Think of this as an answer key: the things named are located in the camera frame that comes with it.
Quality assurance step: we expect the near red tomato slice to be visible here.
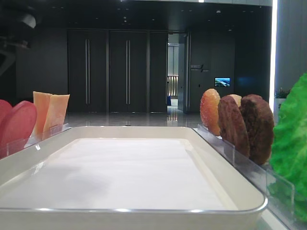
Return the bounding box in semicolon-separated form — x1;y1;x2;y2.
0;101;37;147

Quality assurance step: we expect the far red tomato slice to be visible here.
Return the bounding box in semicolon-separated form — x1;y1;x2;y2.
0;99;12;123

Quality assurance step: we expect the left orange cheese slice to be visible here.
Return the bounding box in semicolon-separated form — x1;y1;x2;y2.
33;91;52;135

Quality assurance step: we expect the left clear acrylic rack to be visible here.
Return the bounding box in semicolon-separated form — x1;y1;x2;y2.
0;123;70;159

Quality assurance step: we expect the small wall screen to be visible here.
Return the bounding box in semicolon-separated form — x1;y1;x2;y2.
214;78;230;87

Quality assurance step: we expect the white paper tray liner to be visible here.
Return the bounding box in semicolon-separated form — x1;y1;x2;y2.
0;138;225;210

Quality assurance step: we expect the potted plant with flowers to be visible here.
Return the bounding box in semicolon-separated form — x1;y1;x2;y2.
274;88;291;99

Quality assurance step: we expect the clear acrylic rack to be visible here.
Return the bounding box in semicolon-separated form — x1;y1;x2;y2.
195;125;307;230
0;123;70;159

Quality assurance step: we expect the orange cheese slice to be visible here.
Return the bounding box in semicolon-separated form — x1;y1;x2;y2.
42;94;70;140
33;91;52;135

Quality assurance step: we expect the right orange cheese slice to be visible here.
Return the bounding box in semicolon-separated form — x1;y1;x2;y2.
42;94;70;140

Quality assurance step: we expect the sesame bun top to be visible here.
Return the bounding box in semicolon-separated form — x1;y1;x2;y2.
200;89;220;136

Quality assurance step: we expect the brown meat patty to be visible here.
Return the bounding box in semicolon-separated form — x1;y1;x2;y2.
218;95;250;158
239;94;274;165

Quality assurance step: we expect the white rectangular tray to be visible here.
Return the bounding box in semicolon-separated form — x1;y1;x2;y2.
0;126;268;230

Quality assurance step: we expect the tan bread slice behind patties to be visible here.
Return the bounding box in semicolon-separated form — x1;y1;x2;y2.
229;94;242;107

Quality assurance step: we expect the rear brown meat patty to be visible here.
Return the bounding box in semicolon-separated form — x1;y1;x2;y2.
239;94;274;165

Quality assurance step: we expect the right clear acrylic rack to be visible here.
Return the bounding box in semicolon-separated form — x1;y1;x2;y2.
195;125;307;230

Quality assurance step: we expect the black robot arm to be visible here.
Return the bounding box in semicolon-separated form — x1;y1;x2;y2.
0;0;38;74

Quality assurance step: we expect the red tomato slice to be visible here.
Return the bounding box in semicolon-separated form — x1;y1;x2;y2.
0;99;12;123
0;101;37;147

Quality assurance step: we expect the green lettuce leaf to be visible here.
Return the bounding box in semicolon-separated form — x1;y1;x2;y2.
270;73;307;222

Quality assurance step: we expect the dark double door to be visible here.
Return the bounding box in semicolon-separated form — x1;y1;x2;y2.
68;30;168;113

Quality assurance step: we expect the front brown meat patty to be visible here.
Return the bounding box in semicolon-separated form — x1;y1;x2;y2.
218;95;250;158

